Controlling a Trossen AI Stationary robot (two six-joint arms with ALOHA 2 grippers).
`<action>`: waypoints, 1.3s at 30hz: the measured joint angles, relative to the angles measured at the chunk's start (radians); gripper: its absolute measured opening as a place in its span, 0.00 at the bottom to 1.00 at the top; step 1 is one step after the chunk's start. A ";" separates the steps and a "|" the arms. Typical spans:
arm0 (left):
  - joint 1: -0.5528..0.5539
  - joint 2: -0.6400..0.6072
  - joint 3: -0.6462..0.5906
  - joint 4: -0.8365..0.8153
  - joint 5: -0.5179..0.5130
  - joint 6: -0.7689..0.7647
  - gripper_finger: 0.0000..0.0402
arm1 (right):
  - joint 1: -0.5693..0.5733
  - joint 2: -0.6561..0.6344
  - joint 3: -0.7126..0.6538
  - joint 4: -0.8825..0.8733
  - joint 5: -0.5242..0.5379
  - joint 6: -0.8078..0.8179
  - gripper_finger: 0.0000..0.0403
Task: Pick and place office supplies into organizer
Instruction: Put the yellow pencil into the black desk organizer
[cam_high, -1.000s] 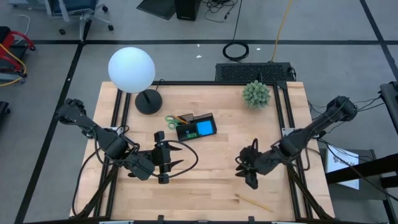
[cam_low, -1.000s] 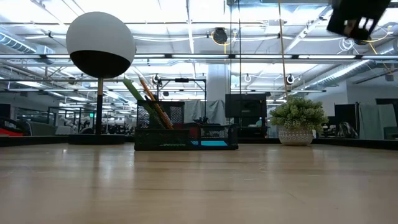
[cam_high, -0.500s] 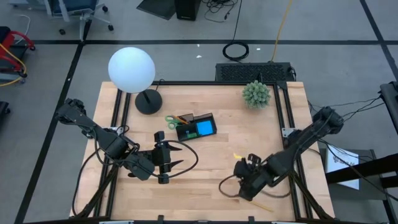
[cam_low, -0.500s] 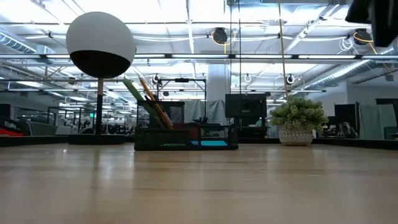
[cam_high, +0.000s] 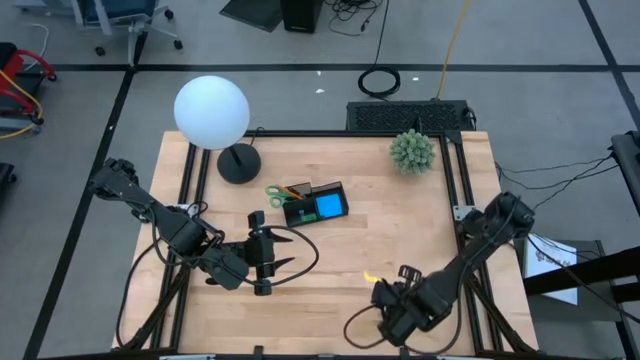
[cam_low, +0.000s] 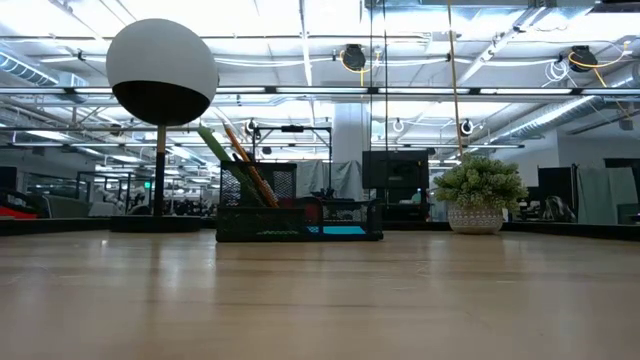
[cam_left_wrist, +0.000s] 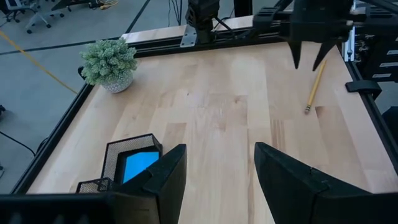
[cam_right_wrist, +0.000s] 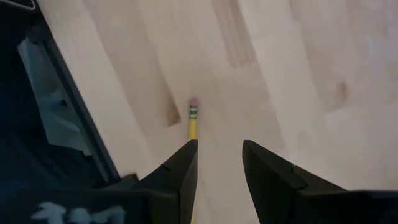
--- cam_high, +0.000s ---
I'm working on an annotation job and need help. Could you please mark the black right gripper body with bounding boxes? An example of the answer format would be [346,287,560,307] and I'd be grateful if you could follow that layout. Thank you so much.
[372,263,426,347]

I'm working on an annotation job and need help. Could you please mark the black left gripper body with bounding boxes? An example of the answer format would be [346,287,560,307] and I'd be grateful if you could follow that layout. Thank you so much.
[243,209,275,297]

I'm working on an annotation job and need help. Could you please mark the green-handled scissors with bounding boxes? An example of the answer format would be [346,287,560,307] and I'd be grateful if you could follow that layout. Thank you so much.
[264,184,294,209]

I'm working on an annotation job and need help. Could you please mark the black mesh desk organizer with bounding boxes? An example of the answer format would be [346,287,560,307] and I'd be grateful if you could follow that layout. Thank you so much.
[281,180,350,230]

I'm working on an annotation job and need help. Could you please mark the blue sticky note pad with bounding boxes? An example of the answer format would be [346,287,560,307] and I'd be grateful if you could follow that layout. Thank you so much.
[315,193,345,220]

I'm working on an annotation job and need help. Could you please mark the blue office chair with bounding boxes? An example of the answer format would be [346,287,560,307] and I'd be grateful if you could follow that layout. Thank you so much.
[69,0,184,66]

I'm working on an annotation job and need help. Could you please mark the white globe table lamp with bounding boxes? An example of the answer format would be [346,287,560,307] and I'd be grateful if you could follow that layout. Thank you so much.
[173,74,263,185]

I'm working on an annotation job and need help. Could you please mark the potted artificial green plant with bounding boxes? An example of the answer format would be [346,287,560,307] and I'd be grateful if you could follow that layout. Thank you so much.
[389,128,437,176]

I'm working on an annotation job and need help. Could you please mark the white printed paper sheet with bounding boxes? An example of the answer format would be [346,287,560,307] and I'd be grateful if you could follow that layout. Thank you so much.
[523,232,579,306]

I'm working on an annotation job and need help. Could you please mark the black perforated equipment case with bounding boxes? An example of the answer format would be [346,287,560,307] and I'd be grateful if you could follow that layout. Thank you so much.
[345,99,476,134]

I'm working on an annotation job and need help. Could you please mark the black metal beam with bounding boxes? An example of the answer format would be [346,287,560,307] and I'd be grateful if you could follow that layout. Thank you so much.
[522,244,640,301]

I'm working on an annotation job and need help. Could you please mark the black computer tower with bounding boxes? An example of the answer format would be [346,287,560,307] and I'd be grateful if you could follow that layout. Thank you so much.
[280,0,324,35]

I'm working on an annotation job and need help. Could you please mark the red cart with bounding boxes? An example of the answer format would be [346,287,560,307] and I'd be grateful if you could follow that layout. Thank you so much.
[0,41,58,136]

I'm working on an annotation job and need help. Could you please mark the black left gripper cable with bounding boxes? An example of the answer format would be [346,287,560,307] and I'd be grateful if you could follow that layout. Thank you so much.
[249,224,321,289]

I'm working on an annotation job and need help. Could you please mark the black metal table frame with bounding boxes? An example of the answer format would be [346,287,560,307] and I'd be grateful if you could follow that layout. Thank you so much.
[112,128,541,360]

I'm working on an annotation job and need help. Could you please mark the coiled black cable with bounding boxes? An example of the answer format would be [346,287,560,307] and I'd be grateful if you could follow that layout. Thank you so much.
[357,0,402,100]

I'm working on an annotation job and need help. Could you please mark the yellow floor cable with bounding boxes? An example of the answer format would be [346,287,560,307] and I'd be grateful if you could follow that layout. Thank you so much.
[435,0,472,101]

